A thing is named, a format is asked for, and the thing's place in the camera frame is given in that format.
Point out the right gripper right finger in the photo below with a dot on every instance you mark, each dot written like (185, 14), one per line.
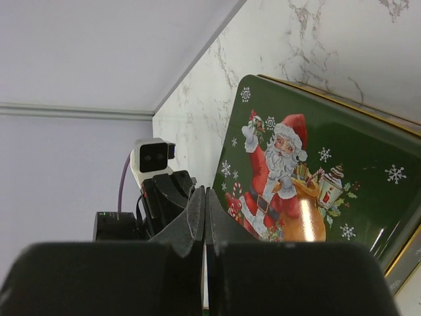
(247, 276)

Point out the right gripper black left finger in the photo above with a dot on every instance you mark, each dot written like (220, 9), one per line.
(161, 276)

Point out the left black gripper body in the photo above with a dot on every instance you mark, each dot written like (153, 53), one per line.
(164, 198)

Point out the gold square tin lid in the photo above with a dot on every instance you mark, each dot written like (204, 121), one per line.
(302, 164)

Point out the square cookie tin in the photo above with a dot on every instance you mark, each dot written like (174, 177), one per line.
(404, 256)

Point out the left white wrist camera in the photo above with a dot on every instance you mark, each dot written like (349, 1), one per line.
(150, 158)

